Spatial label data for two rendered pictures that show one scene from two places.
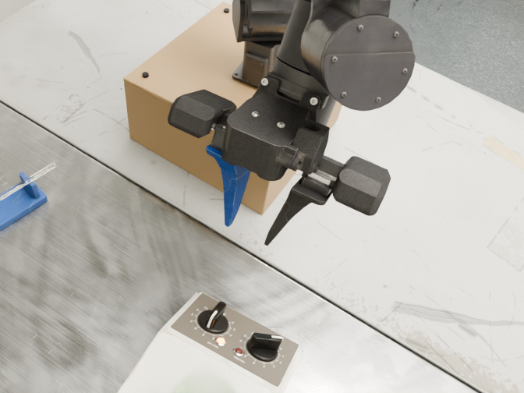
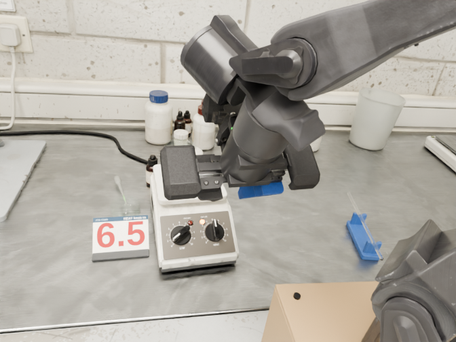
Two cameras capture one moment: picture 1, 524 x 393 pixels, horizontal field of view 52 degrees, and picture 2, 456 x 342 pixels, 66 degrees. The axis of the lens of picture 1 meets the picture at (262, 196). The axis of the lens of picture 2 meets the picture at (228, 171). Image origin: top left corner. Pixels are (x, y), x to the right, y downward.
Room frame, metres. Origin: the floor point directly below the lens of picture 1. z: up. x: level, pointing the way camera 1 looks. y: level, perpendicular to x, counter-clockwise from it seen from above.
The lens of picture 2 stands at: (0.58, -0.23, 1.34)
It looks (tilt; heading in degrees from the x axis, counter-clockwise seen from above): 31 degrees down; 144
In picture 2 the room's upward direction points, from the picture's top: 7 degrees clockwise
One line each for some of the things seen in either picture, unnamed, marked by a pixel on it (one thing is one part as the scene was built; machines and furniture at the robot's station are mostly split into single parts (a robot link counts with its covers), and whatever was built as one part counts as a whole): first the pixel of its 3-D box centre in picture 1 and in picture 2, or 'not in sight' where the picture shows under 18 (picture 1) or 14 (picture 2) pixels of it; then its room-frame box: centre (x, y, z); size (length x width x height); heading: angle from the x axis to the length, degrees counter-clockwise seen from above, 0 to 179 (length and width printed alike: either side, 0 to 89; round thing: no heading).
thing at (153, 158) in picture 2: not in sight; (153, 168); (-0.03, 0.02, 0.93); 0.03 x 0.03 x 0.07
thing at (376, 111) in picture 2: not in sight; (371, 117); (0.01, 0.69, 0.97); 0.18 x 0.13 x 0.15; 159
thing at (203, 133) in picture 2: not in sight; (204, 126); (-0.14, 0.20, 0.95); 0.06 x 0.06 x 0.11
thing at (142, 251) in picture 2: not in sight; (121, 237); (0.13, -0.11, 0.92); 0.09 x 0.06 x 0.04; 70
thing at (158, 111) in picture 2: not in sight; (159, 117); (-0.22, 0.11, 0.96); 0.07 x 0.07 x 0.13
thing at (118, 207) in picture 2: not in sight; (125, 208); (0.05, -0.07, 0.91); 0.06 x 0.06 x 0.02
